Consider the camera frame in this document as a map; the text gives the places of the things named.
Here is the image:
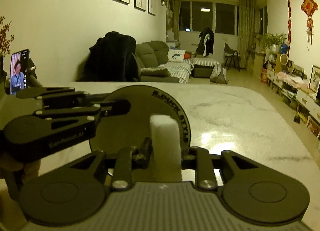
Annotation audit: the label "white tv cabinet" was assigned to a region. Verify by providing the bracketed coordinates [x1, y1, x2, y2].
[266, 69, 319, 125]

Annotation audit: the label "white sponge block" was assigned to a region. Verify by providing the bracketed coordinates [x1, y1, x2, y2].
[150, 115, 182, 182]

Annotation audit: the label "smartphone showing video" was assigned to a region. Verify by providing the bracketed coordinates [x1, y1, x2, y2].
[9, 49, 29, 95]

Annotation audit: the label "white deer cushion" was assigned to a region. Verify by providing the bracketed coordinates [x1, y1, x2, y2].
[168, 49, 185, 63]

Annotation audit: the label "red knot wall ornament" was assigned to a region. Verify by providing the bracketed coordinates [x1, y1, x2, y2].
[300, 0, 319, 45]

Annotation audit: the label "black coat on chair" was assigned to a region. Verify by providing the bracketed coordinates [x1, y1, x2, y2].
[79, 31, 141, 82]

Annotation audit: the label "green potted plant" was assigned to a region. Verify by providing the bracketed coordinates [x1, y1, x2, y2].
[263, 33, 287, 53]

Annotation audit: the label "framed picture on cabinet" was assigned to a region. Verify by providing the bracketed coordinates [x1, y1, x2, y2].
[309, 65, 320, 92]

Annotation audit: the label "yellow duck bowl black inside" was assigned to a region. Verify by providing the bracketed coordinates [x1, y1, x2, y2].
[89, 85, 191, 154]

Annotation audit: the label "clothes on rack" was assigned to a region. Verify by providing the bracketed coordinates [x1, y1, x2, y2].
[196, 28, 214, 57]

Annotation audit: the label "black folding chair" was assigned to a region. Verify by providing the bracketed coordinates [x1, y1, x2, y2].
[224, 43, 240, 71]

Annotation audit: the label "person left hand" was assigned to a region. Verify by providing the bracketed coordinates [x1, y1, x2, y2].
[1, 155, 41, 201]

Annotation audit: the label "grey backpack on floor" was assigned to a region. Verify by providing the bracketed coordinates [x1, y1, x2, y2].
[210, 64, 228, 84]

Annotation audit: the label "left red firecracker string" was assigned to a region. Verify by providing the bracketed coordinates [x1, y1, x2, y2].
[286, 0, 293, 57]

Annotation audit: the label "grey sofa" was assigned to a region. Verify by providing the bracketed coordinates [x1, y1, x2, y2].
[135, 41, 221, 83]

